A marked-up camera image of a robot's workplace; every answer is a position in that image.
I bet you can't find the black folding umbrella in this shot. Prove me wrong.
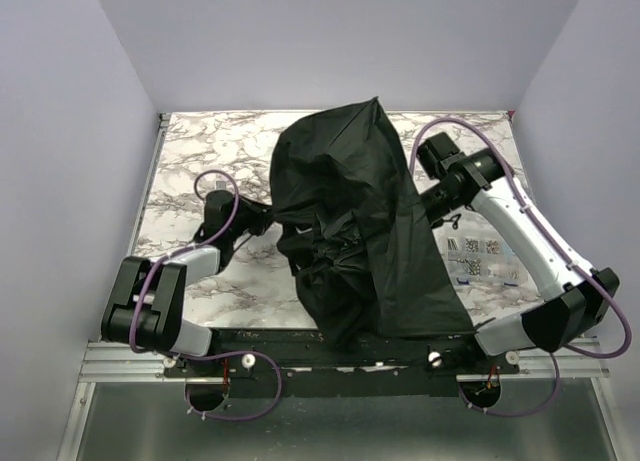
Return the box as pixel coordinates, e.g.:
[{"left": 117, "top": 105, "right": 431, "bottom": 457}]
[{"left": 269, "top": 99, "right": 473, "bottom": 347}]

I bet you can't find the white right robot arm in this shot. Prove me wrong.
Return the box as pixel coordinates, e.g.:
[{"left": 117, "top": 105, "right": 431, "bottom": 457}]
[{"left": 411, "top": 133, "right": 620, "bottom": 356}]

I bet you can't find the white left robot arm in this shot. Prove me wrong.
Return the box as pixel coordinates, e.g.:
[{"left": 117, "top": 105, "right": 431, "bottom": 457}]
[{"left": 101, "top": 190, "right": 273, "bottom": 357}]

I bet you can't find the clear plastic screw box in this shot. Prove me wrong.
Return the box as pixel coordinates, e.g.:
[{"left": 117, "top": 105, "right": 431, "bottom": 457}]
[{"left": 440, "top": 231, "right": 528, "bottom": 286}]

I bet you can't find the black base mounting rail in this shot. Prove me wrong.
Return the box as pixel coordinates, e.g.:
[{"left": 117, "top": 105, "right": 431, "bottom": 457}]
[{"left": 146, "top": 328, "right": 518, "bottom": 408}]

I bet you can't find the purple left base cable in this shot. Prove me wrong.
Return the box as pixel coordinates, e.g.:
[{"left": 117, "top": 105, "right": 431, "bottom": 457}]
[{"left": 182, "top": 350, "right": 284, "bottom": 424}]

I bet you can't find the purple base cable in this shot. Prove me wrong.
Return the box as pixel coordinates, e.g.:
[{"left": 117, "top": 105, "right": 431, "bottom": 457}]
[
  {"left": 182, "top": 350, "right": 284, "bottom": 424},
  {"left": 457, "top": 353, "right": 564, "bottom": 417}
]

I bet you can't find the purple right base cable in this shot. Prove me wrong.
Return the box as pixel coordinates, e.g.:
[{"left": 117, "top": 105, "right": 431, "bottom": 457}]
[{"left": 457, "top": 353, "right": 564, "bottom": 417}]

